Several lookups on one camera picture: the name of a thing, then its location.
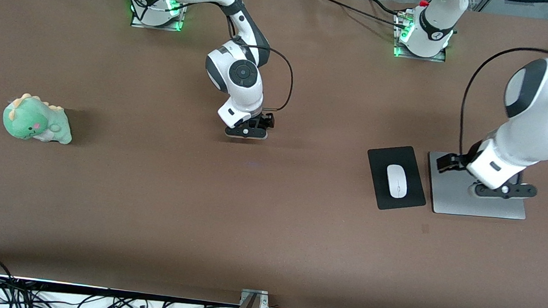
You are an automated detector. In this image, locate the white computer mouse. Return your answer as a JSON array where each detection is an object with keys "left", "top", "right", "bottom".
[{"left": 383, "top": 163, "right": 410, "bottom": 200}]

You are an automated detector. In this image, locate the black mouse pad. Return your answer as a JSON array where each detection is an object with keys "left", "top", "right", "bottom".
[{"left": 362, "top": 142, "right": 432, "bottom": 215}]

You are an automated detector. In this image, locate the silver laptop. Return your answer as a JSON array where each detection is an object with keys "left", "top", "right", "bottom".
[{"left": 423, "top": 150, "right": 532, "bottom": 222}]

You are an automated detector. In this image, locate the green dinosaur plush toy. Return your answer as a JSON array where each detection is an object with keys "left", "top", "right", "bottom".
[{"left": 1, "top": 91, "right": 77, "bottom": 146}]

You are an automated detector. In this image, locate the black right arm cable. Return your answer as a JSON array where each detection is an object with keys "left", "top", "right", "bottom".
[{"left": 86, "top": 0, "right": 302, "bottom": 114}]

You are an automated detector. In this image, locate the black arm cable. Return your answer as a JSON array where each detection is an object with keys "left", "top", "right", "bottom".
[
  {"left": 456, "top": 0, "right": 548, "bottom": 166},
  {"left": 86, "top": 0, "right": 302, "bottom": 114}
]

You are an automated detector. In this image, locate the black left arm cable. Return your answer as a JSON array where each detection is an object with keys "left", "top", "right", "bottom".
[{"left": 456, "top": 0, "right": 548, "bottom": 166}]

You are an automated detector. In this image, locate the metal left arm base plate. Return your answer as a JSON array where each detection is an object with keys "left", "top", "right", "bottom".
[{"left": 392, "top": 11, "right": 451, "bottom": 64}]

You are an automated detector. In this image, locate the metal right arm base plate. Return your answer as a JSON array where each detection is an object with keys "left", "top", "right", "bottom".
[{"left": 129, "top": 0, "right": 189, "bottom": 33}]

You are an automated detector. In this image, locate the black cable across table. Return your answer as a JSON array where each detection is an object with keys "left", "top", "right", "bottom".
[{"left": 313, "top": 0, "right": 411, "bottom": 30}]

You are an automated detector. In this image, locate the black cable bundle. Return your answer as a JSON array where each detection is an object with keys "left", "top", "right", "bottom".
[{"left": 0, "top": 254, "right": 242, "bottom": 308}]

